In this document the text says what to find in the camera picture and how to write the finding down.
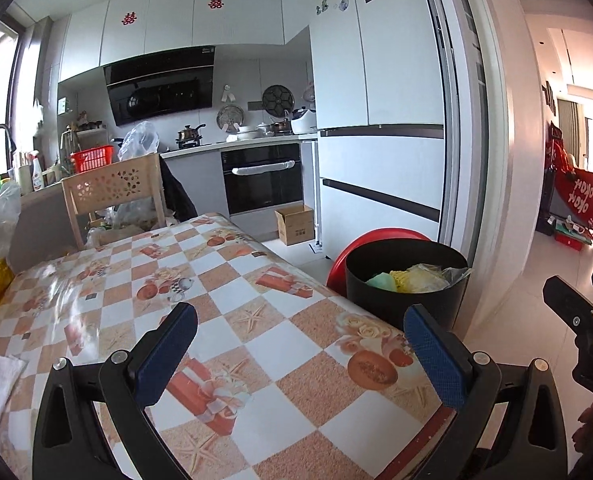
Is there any dark foil wrapper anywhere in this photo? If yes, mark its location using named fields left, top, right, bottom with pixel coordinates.
left=443, top=268, right=472, bottom=286

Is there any white tissue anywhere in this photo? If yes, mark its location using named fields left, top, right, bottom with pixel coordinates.
left=408, top=264, right=449, bottom=294

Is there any yellow sponge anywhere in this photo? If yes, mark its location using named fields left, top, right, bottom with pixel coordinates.
left=389, top=270, right=417, bottom=294

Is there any light green plastic bag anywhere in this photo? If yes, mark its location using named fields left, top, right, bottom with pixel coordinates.
left=366, top=273, right=397, bottom=292

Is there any black trash bin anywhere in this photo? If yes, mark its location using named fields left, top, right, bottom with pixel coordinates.
left=345, top=238, right=471, bottom=330

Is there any red banner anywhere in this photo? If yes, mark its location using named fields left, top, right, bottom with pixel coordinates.
left=545, top=123, right=593, bottom=241

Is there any red plastic stool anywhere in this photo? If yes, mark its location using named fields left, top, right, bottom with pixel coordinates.
left=325, top=226, right=431, bottom=297

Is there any spray bottle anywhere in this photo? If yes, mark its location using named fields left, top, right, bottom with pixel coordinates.
left=30, top=151, right=45, bottom=192

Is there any red plastic basket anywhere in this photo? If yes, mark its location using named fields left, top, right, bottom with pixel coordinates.
left=71, top=144, right=114, bottom=174

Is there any cardboard box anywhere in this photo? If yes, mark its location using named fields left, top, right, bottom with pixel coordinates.
left=275, top=205, right=315, bottom=246

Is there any white plastic bag on counter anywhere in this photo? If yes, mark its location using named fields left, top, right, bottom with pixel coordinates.
left=118, top=122, right=160, bottom=162

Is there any black built-in oven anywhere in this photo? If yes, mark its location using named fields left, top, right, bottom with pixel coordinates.
left=220, top=143, right=303, bottom=214

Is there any cooking pot on stove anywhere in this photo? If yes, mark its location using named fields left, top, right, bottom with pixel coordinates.
left=176, top=124, right=205, bottom=150

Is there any white refrigerator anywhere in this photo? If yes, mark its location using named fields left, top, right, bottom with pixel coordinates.
left=307, top=0, right=486, bottom=258

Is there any black range hood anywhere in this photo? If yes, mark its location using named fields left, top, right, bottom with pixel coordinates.
left=103, top=46, right=216, bottom=126

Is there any white rice cooker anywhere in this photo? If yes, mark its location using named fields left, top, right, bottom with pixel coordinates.
left=290, top=108, right=317, bottom=136

